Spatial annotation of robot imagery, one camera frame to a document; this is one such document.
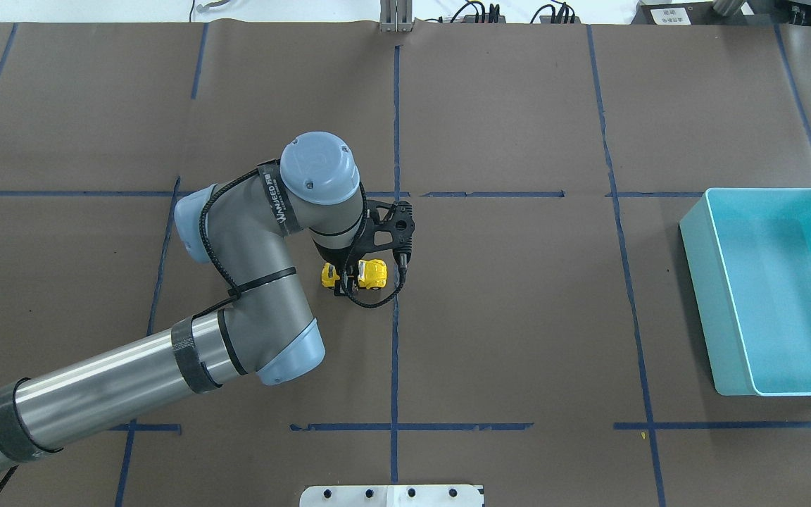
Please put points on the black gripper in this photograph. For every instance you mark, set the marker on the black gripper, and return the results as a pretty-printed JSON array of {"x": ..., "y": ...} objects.
[{"x": 330, "y": 257}]

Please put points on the yellow beetle toy car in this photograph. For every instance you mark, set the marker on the yellow beetle toy car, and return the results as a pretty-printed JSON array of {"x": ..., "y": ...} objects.
[{"x": 371, "y": 275}]

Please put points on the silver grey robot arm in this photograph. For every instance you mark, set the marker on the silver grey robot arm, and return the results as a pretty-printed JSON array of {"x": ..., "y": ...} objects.
[{"x": 266, "y": 326}]

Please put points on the turquoise plastic bin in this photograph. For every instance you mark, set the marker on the turquoise plastic bin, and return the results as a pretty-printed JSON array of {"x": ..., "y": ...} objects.
[{"x": 749, "y": 256}]

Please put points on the black box with label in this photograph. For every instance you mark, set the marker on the black box with label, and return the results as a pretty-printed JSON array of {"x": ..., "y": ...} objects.
[{"x": 682, "y": 14}]

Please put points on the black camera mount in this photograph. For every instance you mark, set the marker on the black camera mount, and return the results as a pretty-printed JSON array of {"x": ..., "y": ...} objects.
[{"x": 389, "y": 227}]

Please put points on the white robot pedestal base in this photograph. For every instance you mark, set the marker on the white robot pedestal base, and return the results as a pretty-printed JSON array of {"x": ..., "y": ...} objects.
[{"x": 394, "y": 495}]

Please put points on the aluminium frame post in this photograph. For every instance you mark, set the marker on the aluminium frame post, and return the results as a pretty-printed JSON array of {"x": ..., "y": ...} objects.
[{"x": 396, "y": 16}]

